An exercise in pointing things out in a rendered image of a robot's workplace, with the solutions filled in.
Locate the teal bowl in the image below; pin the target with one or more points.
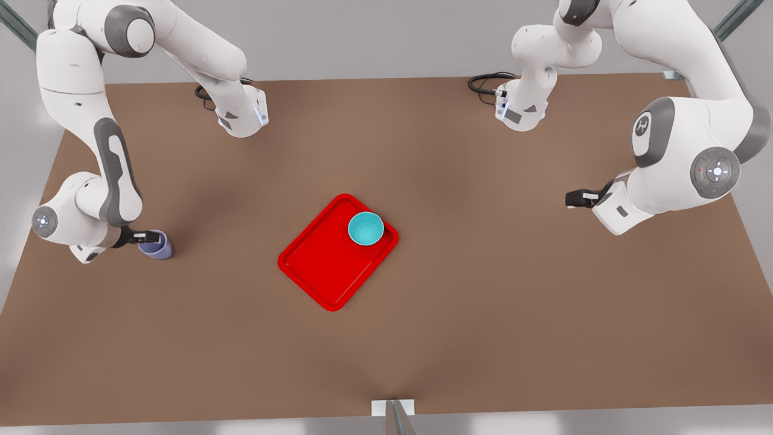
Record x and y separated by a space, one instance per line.
366 229

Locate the silver post foot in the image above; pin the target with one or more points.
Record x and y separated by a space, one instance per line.
673 75
379 407

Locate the purple cup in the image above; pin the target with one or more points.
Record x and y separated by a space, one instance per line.
157 248

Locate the red tray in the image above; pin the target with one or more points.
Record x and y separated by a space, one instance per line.
320 266

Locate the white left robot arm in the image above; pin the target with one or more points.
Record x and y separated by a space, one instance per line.
682 163

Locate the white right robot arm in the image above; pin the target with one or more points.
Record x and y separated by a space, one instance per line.
109 181

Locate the silver frame post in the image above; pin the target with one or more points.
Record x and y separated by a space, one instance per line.
398 420
738 17
17 27

